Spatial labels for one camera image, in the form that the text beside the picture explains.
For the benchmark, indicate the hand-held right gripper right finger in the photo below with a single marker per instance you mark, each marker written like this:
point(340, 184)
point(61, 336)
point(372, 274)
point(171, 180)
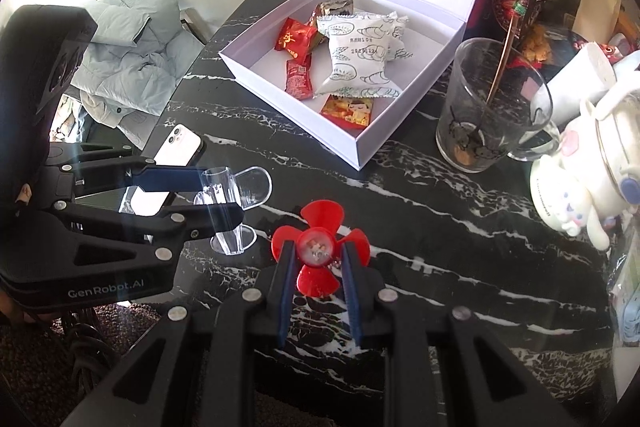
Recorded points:
point(351, 287)

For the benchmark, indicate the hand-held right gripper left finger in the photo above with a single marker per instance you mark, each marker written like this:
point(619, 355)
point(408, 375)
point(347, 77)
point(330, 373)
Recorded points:
point(285, 287)

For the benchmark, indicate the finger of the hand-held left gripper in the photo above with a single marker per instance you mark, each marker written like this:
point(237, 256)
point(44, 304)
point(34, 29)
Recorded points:
point(170, 180)
point(150, 227)

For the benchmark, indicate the clear plastic stand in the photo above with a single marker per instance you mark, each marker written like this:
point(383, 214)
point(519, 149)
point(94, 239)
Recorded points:
point(250, 184)

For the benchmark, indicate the small red snack packet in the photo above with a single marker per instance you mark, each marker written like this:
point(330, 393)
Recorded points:
point(298, 79)

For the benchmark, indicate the red cartoon print snack packet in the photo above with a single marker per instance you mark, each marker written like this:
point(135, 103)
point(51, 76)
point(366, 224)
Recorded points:
point(350, 111)

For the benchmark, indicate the red gold snack packet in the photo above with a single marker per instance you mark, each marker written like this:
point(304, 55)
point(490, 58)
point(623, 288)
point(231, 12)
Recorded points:
point(295, 38)

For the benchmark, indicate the white croissant print snack packet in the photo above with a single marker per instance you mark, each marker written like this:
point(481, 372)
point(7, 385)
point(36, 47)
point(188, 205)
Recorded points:
point(400, 44)
point(360, 57)

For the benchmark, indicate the brown gold snack packet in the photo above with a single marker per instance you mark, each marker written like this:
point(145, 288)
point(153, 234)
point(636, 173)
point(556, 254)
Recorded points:
point(335, 7)

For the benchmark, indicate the white smartphone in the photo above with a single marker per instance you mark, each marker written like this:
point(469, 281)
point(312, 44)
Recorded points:
point(177, 144)

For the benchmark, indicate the grey buttoned garment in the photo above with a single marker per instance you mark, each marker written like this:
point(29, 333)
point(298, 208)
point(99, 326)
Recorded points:
point(110, 112)

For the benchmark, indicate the light blue puffer jacket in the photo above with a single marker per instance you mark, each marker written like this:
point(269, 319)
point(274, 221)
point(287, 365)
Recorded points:
point(135, 37)

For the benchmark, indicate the clear glass cup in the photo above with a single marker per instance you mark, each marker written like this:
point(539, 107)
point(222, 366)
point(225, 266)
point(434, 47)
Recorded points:
point(465, 117)

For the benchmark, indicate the white cartoon kettle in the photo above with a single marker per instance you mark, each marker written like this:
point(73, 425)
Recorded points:
point(550, 187)

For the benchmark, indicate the metal spoon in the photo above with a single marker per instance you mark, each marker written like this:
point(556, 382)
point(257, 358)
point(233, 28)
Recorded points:
point(502, 57)

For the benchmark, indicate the white paper cup stack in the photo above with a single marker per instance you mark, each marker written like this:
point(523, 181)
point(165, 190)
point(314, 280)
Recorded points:
point(585, 72)

